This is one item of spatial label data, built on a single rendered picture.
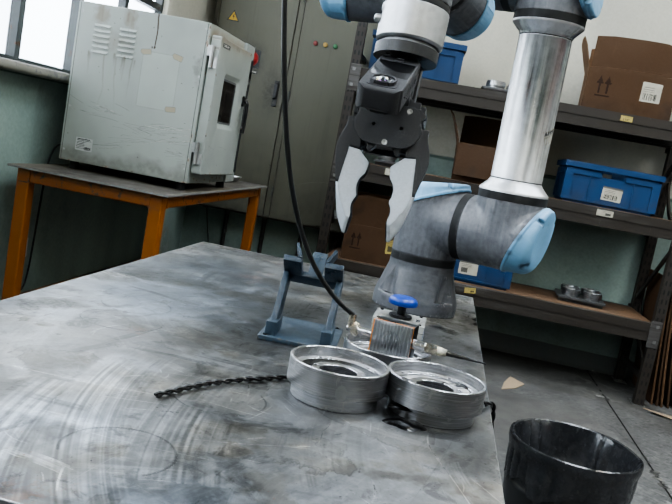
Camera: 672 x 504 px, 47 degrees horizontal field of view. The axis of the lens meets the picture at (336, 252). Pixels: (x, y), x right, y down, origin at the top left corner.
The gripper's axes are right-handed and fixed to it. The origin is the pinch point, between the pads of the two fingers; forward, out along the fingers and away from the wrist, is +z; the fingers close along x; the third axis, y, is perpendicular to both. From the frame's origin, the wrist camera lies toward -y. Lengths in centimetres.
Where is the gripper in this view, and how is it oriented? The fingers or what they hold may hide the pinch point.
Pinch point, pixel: (367, 225)
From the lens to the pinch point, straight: 83.3
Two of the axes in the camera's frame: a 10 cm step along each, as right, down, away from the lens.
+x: -9.7, -2.1, 1.4
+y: 1.4, 0.3, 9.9
